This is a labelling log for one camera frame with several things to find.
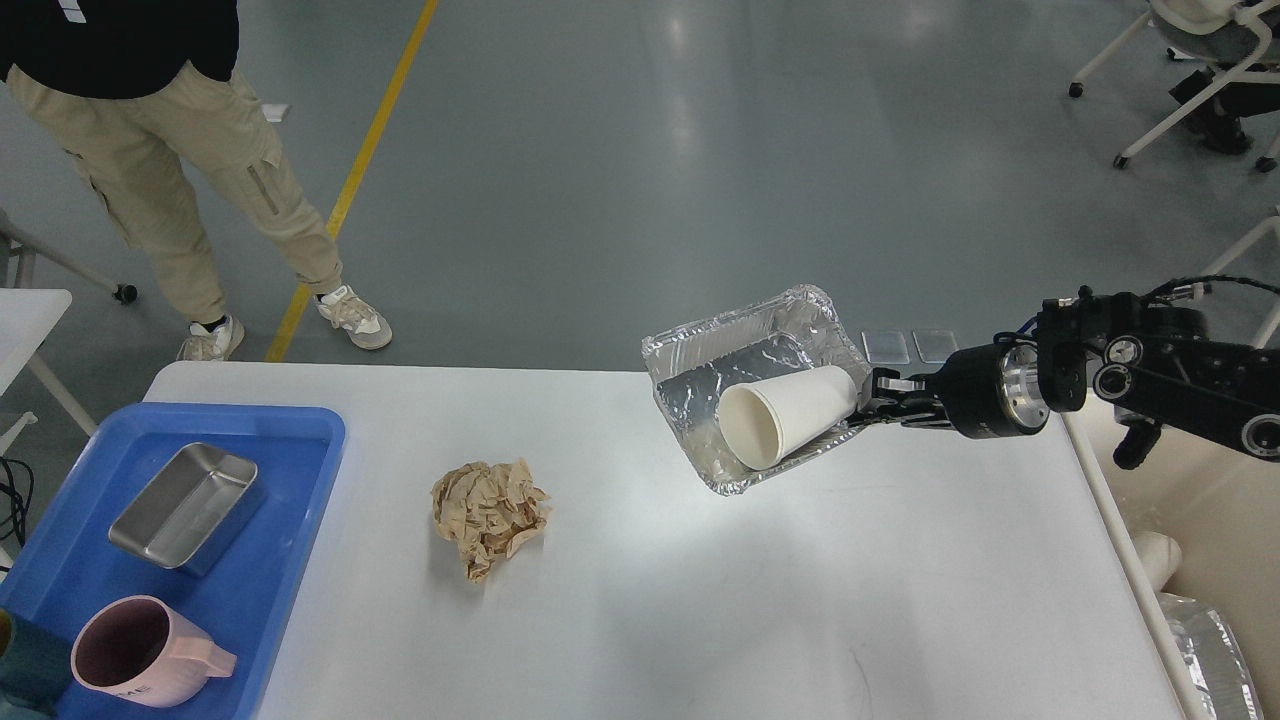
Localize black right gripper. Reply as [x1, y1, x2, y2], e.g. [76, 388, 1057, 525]
[850, 343, 1050, 439]

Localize aluminium foil tray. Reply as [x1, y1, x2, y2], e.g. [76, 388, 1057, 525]
[641, 284, 872, 496]

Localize cream paper cup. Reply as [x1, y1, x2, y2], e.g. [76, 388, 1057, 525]
[716, 366, 860, 470]

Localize brown paper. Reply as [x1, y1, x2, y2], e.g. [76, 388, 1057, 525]
[431, 457, 550, 584]

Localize stainless steel square tray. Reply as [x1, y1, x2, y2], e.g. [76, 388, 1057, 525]
[108, 442, 266, 577]

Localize pink ceramic mug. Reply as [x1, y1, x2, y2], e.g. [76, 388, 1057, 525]
[70, 594, 238, 708]

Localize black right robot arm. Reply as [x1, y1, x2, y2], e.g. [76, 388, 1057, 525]
[844, 274, 1279, 470]

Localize clear floor plate left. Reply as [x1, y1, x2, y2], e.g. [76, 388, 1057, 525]
[861, 331, 913, 365]

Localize clear floor plate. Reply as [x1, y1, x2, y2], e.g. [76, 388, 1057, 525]
[911, 329, 960, 364]
[861, 331, 913, 365]

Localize clear floor plate right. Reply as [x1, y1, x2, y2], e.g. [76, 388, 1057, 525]
[911, 329, 960, 364]

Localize white roll in bin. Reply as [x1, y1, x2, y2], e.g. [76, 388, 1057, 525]
[1132, 530, 1183, 592]

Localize cream plastic bin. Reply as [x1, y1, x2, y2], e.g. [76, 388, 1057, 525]
[1062, 397, 1279, 719]

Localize white chair leg right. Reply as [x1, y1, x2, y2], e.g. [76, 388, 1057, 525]
[1202, 205, 1279, 348]

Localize seated person dark shoes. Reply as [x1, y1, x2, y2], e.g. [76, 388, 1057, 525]
[1184, 83, 1279, 155]

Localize white office chair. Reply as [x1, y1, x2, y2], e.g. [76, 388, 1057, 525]
[1068, 1, 1277, 169]

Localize blue plastic tray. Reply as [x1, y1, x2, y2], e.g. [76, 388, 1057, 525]
[1, 402, 346, 719]

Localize person in khaki trousers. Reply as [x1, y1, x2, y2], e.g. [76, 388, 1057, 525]
[3, 1, 393, 361]

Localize white side table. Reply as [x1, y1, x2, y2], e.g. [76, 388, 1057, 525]
[1, 288, 99, 437]

